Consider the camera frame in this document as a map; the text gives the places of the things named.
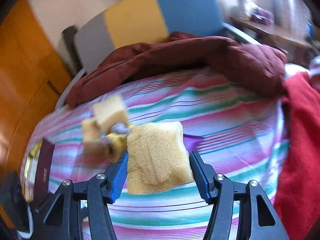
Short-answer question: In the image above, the small yellow sponge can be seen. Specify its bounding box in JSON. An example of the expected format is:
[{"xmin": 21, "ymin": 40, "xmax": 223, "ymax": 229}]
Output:
[{"xmin": 81, "ymin": 118, "xmax": 104, "ymax": 155}]

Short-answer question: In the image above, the yellow sponge piece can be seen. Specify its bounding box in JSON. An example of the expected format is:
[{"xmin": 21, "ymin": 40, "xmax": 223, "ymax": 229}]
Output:
[{"xmin": 127, "ymin": 121, "xmax": 194, "ymax": 195}]

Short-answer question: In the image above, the large yellow sponge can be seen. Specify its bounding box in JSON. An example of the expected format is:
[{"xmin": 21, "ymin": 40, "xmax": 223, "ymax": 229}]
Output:
[{"xmin": 93, "ymin": 95, "xmax": 129, "ymax": 134}]

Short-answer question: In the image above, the yellow sock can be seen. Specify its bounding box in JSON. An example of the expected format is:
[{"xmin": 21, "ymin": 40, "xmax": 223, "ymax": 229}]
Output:
[{"xmin": 104, "ymin": 122, "xmax": 130, "ymax": 163}]

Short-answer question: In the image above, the purple packet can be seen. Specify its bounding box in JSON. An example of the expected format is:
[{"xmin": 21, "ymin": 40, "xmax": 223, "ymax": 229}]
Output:
[{"xmin": 183, "ymin": 134, "xmax": 203, "ymax": 152}]

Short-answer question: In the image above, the red cloth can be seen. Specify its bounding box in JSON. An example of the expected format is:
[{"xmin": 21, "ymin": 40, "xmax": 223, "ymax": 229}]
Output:
[{"xmin": 274, "ymin": 72, "xmax": 319, "ymax": 239}]

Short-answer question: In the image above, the striped bed sheet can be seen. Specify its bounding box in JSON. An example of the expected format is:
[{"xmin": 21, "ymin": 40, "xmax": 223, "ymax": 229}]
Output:
[{"xmin": 28, "ymin": 68, "xmax": 289, "ymax": 239}]

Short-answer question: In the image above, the orange wooden wardrobe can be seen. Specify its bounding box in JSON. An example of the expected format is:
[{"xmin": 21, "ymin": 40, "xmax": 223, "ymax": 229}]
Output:
[{"xmin": 0, "ymin": 0, "xmax": 73, "ymax": 228}]

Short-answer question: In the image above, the maroon jacket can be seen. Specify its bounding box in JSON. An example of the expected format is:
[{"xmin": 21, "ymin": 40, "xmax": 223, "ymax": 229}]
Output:
[{"xmin": 66, "ymin": 31, "xmax": 287, "ymax": 108}]

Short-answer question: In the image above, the black rolled mat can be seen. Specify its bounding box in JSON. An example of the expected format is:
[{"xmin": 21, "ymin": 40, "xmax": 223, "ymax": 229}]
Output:
[{"xmin": 61, "ymin": 25, "xmax": 82, "ymax": 77}]

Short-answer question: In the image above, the wooden desk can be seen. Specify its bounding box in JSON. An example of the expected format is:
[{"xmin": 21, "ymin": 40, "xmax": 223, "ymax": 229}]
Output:
[{"xmin": 230, "ymin": 16, "xmax": 311, "ymax": 50}]

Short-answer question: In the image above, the purple box on desk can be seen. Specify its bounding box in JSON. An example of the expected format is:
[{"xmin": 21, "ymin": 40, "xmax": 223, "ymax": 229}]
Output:
[{"xmin": 250, "ymin": 7, "xmax": 274, "ymax": 25}]

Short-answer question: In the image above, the white box on desk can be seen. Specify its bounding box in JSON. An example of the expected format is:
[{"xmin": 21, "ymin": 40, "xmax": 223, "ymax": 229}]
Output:
[{"xmin": 236, "ymin": 0, "xmax": 249, "ymax": 21}]

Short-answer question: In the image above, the grey yellow blue chair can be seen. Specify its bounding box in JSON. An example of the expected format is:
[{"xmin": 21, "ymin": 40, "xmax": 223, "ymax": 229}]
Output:
[{"xmin": 55, "ymin": 0, "xmax": 258, "ymax": 109}]

